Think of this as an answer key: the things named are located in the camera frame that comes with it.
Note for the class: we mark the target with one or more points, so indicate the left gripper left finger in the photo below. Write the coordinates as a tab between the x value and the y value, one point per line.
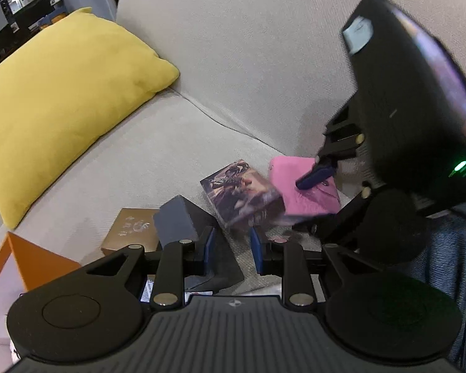
94	311

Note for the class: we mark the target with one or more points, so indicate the beige fabric sofa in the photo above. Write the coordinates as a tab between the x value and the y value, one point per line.
258	78

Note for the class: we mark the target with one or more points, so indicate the pink square pouch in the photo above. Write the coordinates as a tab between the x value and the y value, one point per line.
303	198

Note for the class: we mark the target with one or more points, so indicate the yellow pillow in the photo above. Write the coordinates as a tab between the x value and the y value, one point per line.
60	92

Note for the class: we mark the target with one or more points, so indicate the brown cardboard small box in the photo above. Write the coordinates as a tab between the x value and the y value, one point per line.
132	226

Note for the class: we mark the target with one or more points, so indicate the blue jeans leg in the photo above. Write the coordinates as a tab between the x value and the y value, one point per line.
442	264

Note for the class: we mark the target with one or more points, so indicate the orange storage box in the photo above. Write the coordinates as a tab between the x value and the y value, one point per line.
25	266

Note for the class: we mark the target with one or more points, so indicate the dark grey box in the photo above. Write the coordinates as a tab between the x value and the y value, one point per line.
180	219

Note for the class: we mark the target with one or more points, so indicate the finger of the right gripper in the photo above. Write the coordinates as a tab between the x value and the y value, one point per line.
384	227
343	136

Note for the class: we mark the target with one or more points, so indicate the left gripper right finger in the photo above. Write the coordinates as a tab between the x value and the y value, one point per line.
378	315

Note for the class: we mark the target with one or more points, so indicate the purple illustrated card box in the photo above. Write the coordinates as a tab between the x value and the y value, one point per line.
242	197

